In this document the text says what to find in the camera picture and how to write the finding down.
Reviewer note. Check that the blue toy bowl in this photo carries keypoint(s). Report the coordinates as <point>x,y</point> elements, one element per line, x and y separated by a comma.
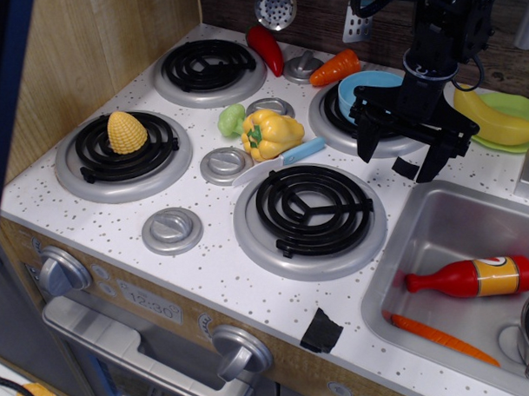
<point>376,78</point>

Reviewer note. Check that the right silver oven knob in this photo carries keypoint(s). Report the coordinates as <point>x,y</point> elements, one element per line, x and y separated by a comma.
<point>240,351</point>

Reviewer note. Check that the yellow toy corn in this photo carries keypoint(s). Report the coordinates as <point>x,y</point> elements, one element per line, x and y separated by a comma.
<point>126,134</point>

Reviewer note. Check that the black tape piece back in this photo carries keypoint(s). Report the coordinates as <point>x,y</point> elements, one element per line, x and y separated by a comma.
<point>404,168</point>

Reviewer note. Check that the orange toy carrot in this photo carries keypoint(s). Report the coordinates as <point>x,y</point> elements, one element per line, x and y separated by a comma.
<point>336,68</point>

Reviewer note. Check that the silver stove knob middle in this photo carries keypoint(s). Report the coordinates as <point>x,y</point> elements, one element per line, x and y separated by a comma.
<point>276,105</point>

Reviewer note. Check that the black tape piece front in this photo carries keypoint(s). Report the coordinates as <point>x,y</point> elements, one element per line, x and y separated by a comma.
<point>322,333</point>

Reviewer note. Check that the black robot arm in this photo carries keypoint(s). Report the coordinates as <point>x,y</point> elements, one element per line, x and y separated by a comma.
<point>446,34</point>

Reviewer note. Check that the green toy broccoli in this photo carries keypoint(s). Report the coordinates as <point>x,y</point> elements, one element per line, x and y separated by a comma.
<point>230,121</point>

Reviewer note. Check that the yellow toy banana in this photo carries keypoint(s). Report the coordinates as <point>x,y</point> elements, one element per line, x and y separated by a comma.
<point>469,104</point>

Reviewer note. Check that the silver sink basin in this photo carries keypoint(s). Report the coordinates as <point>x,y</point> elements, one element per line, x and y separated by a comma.
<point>442,223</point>

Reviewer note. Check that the silver stove knob centre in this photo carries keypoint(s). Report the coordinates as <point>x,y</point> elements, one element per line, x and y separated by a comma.
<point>221,166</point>

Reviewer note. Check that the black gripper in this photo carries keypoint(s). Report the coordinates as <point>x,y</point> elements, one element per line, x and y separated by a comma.
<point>416,109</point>

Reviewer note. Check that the orange carrot in sink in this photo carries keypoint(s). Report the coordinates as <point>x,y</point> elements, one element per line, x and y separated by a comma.
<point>441,338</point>

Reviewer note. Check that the left silver oven knob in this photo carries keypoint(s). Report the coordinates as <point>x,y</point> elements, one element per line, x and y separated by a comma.
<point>61,272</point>

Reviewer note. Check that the silver oven door handle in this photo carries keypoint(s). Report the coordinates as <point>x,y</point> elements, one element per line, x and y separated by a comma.
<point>122,354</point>

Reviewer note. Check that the silver stove knob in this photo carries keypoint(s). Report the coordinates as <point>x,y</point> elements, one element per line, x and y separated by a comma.
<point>172,231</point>
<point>221,166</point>
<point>276,105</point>
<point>298,70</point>

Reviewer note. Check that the silver hanging spatula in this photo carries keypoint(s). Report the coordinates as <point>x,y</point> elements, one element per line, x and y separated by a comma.
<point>356,29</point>

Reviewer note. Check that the silver hanging strainer spoon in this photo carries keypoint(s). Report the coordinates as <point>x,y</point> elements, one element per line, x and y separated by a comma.
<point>275,15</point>

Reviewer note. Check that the back right black burner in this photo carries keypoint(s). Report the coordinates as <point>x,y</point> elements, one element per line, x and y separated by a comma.
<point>326,121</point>

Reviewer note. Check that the green toy plate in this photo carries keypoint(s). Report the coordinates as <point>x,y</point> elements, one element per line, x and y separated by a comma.
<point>505,124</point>

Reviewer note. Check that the yellow toy bell pepper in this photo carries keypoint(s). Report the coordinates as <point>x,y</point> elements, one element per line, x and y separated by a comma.
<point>266,134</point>

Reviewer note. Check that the red toy chili pepper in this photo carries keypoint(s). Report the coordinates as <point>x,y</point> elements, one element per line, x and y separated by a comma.
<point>263,42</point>

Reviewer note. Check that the black burner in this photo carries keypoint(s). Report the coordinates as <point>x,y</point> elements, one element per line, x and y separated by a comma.
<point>310,222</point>
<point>87,166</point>
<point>209,73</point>
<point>326,121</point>

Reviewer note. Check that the front left black burner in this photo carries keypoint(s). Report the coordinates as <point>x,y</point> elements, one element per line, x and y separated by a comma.
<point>87,166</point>

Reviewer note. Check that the silver stove knob back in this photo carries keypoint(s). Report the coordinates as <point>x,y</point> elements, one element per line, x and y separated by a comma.
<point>298,70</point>

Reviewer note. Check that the front right black burner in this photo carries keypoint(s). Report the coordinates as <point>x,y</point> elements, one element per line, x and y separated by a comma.
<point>310,222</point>

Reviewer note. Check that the silver stove knob front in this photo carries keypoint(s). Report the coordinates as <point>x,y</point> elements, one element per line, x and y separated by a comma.
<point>172,231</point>

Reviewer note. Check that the black tape piece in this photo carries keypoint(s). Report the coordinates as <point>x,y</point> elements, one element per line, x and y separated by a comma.
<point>322,333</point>
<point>404,168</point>

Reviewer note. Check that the toy knife blue handle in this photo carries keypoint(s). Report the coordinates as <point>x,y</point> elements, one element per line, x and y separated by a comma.
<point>294,155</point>

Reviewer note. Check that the red toy ketchup bottle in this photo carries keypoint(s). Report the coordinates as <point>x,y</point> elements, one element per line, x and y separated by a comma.
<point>476,278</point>

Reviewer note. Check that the back left black burner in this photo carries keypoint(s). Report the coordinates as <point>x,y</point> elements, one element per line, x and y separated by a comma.
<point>209,73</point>

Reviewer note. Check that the silver oven knob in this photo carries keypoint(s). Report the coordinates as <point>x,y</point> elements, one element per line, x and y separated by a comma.
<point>240,351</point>
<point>61,272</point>

